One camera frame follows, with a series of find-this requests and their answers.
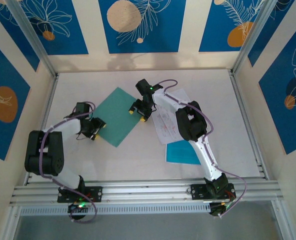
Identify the green paper folder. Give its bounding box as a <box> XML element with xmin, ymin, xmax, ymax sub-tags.
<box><xmin>94</xmin><ymin>86</ymin><xmax>141</xmax><ymax>149</ymax></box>

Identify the cyan paper sheet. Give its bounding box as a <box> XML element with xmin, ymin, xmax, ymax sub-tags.
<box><xmin>165</xmin><ymin>139</ymin><xmax>202</xmax><ymax>166</ymax></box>

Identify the aluminium side rail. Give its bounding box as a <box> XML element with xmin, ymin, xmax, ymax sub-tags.
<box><xmin>229</xmin><ymin>69</ymin><xmax>271</xmax><ymax>181</ymax></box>
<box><xmin>24</xmin><ymin>73</ymin><xmax>60</xmax><ymax>186</ymax></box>

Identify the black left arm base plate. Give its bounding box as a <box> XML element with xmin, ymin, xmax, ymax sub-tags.
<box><xmin>57</xmin><ymin>186</ymin><xmax>103</xmax><ymax>203</ymax></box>

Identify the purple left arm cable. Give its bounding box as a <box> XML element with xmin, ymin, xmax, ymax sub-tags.
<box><xmin>39</xmin><ymin>101</ymin><xmax>98</xmax><ymax>225</ymax></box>

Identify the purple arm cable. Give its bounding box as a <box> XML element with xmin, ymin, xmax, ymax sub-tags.
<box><xmin>159</xmin><ymin>79</ymin><xmax>248</xmax><ymax>220</ymax></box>
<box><xmin>39</xmin><ymin>101</ymin><xmax>98</xmax><ymax>225</ymax></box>

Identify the aluminium mounting rail beam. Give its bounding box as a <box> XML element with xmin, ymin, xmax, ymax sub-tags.
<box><xmin>9</xmin><ymin>177</ymin><xmax>281</xmax><ymax>208</ymax></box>

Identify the grey slotted cable duct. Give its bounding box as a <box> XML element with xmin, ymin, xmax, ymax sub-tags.
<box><xmin>20</xmin><ymin>202</ymin><xmax>211</xmax><ymax>216</ymax></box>

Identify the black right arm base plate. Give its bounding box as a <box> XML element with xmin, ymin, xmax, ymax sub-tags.
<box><xmin>190</xmin><ymin>183</ymin><xmax>236</xmax><ymax>202</ymax></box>

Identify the aluminium corner post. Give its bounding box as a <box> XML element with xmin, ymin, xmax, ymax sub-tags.
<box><xmin>232</xmin><ymin>0</ymin><xmax>280</xmax><ymax>76</ymax></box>
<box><xmin>6</xmin><ymin>0</ymin><xmax>58</xmax><ymax>78</ymax></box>

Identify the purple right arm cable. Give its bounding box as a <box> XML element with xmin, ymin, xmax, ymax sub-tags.
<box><xmin>159</xmin><ymin>79</ymin><xmax>248</xmax><ymax>220</ymax></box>

